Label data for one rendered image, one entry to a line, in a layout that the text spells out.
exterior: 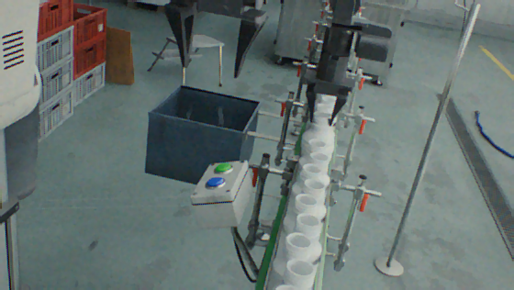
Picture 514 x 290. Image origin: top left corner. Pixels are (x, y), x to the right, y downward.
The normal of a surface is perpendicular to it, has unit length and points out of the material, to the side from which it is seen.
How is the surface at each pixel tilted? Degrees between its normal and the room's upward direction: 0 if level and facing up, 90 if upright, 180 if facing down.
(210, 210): 90
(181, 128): 90
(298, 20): 90
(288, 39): 90
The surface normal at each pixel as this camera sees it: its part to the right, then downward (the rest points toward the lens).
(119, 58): -0.18, 0.54
